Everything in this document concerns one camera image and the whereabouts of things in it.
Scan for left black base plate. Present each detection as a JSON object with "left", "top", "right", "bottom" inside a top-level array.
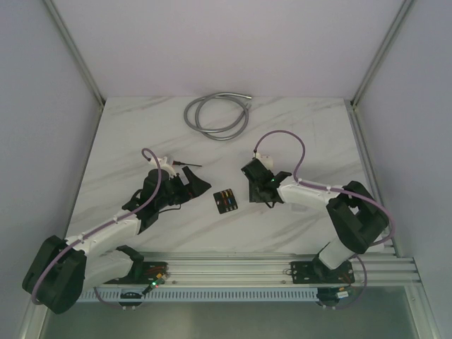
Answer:
[{"left": 113, "top": 261, "right": 167, "bottom": 285}]

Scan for aluminium mounting rail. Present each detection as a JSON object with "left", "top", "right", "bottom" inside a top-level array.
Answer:
[{"left": 37, "top": 250, "right": 422, "bottom": 285}]

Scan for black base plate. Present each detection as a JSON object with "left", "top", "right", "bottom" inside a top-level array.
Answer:
[
  {"left": 290, "top": 258, "right": 355, "bottom": 285},
  {"left": 113, "top": 261, "right": 167, "bottom": 285}
]

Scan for red handled screwdriver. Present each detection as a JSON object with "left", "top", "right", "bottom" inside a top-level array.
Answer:
[{"left": 172, "top": 160, "right": 202, "bottom": 167}]

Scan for grey coiled hose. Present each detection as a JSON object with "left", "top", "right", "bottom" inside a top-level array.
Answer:
[{"left": 183, "top": 92, "right": 254, "bottom": 141}]

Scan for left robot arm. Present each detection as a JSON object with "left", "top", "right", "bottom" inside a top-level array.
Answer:
[{"left": 22, "top": 167, "right": 211, "bottom": 314}]

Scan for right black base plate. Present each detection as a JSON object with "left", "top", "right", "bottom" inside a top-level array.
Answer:
[{"left": 290, "top": 258, "right": 355, "bottom": 285}]

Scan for clear fuse box cover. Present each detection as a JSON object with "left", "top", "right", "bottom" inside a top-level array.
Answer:
[{"left": 290, "top": 204, "right": 308, "bottom": 213}]

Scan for black fuse box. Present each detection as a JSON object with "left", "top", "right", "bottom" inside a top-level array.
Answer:
[{"left": 213, "top": 189, "right": 238, "bottom": 214}]

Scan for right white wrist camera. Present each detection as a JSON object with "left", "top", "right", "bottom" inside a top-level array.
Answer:
[{"left": 254, "top": 153, "right": 274, "bottom": 170}]

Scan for slotted cable duct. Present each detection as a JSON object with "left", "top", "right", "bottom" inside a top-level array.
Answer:
[{"left": 77, "top": 286, "right": 403, "bottom": 304}]

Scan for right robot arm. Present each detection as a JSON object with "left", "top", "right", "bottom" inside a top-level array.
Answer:
[{"left": 242, "top": 157, "right": 389, "bottom": 282}]

